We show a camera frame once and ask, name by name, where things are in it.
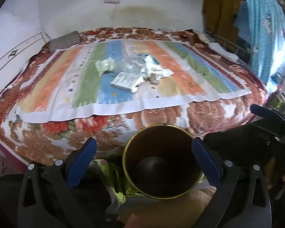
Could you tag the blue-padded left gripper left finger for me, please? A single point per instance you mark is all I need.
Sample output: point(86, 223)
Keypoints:
point(45, 198)

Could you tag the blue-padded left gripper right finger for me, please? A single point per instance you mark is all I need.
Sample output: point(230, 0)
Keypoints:
point(241, 198)

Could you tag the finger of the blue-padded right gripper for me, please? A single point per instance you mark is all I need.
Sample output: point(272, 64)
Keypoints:
point(271, 121)

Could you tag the clear plastic bag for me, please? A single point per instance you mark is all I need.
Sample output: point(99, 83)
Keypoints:
point(132, 65)

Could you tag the pale green plastic pouch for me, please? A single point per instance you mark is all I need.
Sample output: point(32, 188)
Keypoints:
point(106, 65)

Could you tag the dark round trash bin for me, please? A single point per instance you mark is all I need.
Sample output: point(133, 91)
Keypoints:
point(158, 162)

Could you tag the person's right hand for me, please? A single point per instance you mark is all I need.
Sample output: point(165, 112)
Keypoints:
point(272, 178)

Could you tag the floral red brown blanket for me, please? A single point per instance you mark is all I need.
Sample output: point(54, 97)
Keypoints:
point(46, 142)

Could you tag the green cartoon child stool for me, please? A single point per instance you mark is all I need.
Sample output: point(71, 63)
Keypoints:
point(115, 178)

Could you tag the blue patterned hanging cloth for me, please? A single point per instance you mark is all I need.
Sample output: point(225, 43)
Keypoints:
point(267, 30)

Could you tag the striped colourful bed mat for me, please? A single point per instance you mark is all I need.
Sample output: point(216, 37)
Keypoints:
point(67, 85)

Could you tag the mustard yellow hanging garment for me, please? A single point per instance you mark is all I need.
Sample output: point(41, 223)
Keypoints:
point(220, 16)

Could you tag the white bed headboard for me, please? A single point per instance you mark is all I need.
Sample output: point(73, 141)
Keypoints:
point(23, 51)

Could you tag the grey striped pillow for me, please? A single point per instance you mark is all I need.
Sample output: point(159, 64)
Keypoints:
point(65, 41)

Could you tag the metal bed rail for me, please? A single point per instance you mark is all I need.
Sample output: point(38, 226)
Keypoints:
point(228, 49)

